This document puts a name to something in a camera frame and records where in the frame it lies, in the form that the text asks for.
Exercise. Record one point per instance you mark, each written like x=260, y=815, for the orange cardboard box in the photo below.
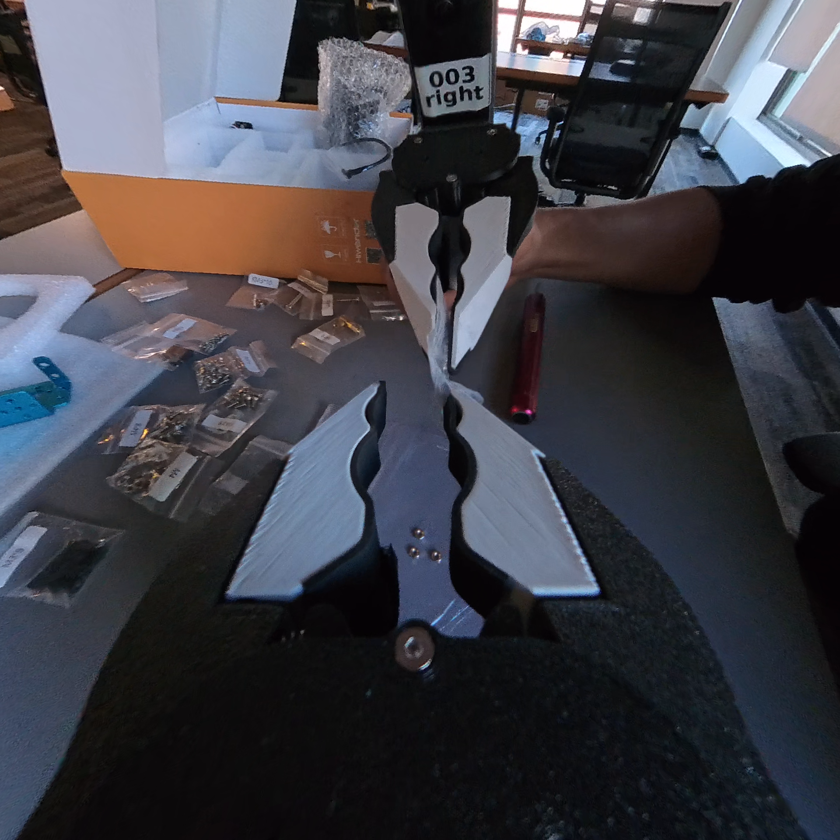
x=197, y=223

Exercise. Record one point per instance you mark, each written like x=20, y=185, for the black mesh office chair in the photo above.
x=623, y=98

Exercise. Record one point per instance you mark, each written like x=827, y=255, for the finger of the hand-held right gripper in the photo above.
x=410, y=249
x=489, y=249

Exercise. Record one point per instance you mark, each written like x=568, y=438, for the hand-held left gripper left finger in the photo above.
x=302, y=518

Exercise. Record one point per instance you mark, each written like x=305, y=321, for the large clear plastic bag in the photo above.
x=420, y=485

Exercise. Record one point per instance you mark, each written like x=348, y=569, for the person's right hand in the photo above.
x=541, y=253

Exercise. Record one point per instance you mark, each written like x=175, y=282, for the white foam sheet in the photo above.
x=98, y=394

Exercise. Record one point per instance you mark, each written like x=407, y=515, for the person's right forearm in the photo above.
x=643, y=243

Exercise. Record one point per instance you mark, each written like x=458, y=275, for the grey desk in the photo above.
x=656, y=459

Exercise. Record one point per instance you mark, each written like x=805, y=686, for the perforated blue U bracket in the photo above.
x=26, y=407

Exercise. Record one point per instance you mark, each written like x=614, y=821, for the small clear nut bag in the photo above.
x=438, y=354

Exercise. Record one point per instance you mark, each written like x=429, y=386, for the bubble wrap bundle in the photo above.
x=361, y=85

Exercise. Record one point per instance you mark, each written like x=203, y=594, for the pile of small hardware bags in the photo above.
x=223, y=374

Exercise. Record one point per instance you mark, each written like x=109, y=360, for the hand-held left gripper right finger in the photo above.
x=525, y=518

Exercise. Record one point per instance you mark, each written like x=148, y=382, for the red screwdriver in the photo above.
x=528, y=354

